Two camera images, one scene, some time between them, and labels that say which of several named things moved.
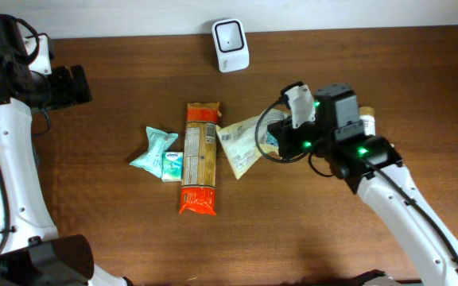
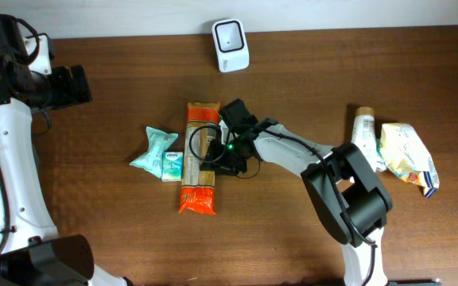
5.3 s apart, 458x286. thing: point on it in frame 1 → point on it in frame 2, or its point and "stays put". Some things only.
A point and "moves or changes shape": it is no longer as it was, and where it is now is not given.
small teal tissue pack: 172,166 stays put
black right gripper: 281,139 → 216,157
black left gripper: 79,83 stays put
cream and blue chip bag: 245,140 moves or changes shape
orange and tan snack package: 199,158 stays put
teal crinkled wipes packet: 158,141 stays put
